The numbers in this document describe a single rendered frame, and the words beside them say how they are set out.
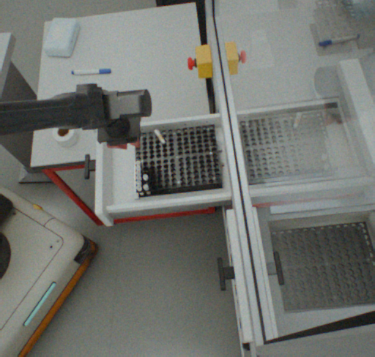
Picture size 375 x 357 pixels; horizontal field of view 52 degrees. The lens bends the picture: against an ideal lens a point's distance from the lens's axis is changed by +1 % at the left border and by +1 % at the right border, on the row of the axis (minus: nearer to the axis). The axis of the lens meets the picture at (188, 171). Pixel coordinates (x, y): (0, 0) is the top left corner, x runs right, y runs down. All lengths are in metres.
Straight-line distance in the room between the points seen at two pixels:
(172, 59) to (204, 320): 1.10
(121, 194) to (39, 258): 0.73
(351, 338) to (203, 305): 1.61
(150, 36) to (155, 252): 0.98
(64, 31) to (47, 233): 0.81
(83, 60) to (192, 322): 1.17
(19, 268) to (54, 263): 0.14
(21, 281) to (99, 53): 0.94
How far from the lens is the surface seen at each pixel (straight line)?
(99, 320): 1.89
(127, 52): 1.46
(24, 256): 1.76
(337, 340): 0.24
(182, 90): 1.31
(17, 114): 0.61
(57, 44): 1.50
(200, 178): 0.99
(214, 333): 1.81
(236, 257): 0.90
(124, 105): 0.78
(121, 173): 1.10
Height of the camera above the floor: 1.80
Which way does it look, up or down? 64 degrees down
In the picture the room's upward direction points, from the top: 11 degrees counter-clockwise
